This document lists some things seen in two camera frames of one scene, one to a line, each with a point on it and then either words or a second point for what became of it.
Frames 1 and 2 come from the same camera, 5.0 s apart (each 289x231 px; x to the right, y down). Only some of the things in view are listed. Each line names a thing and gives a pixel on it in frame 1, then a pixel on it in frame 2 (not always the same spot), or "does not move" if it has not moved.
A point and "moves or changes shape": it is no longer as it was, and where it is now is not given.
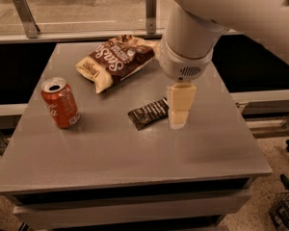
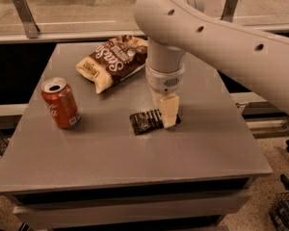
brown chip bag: (115, 60) does not move
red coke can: (60, 102) does not move
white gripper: (180, 65) → (164, 80)
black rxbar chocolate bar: (149, 114) moves or changes shape
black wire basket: (284, 212) does not move
